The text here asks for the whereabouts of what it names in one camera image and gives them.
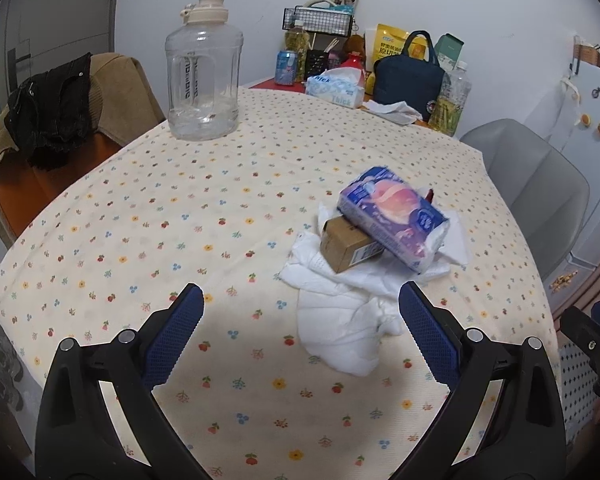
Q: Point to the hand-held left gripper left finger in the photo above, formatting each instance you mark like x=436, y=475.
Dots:
x=177, y=330

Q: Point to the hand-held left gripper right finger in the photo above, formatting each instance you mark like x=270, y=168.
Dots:
x=427, y=330

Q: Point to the purple tissue pack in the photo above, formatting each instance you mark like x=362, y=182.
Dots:
x=395, y=220

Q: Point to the small brown cardboard box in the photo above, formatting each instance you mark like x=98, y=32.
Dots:
x=340, y=247

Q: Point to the white pegboard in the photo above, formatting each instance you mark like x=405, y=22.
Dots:
x=575, y=385

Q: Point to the gold cluster fridge magnet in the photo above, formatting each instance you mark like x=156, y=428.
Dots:
x=562, y=281

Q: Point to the floral cream tablecloth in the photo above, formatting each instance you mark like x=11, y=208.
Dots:
x=180, y=200

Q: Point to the white refrigerator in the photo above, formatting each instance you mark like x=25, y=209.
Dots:
x=595, y=170

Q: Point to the grey chair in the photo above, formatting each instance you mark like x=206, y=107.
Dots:
x=530, y=185

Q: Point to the dark printed cloth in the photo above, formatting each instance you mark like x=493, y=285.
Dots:
x=0, y=360

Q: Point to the orange chair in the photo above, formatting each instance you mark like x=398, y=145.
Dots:
x=40, y=190

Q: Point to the burger fridge magnet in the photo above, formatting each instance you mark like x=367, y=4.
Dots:
x=585, y=120

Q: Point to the white hanging bag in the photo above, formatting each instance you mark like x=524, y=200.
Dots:
x=562, y=115

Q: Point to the clear bottle with yellow liquid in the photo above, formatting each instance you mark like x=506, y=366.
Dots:
x=447, y=110

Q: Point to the white cloth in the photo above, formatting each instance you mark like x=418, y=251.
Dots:
x=395, y=110

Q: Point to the navy lunch bag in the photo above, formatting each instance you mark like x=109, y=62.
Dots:
x=405, y=85

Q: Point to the large clear water jug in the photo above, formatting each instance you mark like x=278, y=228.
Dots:
x=202, y=85

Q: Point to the blue tissue box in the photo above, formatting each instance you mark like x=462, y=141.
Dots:
x=330, y=92

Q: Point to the black clothes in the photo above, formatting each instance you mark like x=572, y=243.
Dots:
x=45, y=110

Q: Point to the red table mat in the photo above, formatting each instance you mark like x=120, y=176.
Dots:
x=265, y=84

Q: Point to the woven basket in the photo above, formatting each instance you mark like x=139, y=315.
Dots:
x=590, y=55

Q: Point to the red bottle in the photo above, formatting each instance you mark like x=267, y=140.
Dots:
x=352, y=62

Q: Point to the green carton box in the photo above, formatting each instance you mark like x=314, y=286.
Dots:
x=450, y=52

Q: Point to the blue soda can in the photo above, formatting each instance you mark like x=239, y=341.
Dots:
x=285, y=67

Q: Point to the yellow food bag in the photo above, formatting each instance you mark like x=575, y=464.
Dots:
x=387, y=45

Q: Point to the black utensil holder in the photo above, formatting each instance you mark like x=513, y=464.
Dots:
x=317, y=62

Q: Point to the brown plush toy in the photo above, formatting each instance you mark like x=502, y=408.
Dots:
x=355, y=44

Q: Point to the yellow oil bottle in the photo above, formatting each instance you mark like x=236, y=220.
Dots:
x=296, y=45

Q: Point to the teal packet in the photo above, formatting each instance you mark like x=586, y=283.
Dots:
x=344, y=8

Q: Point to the grey door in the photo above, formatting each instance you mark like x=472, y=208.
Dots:
x=55, y=10

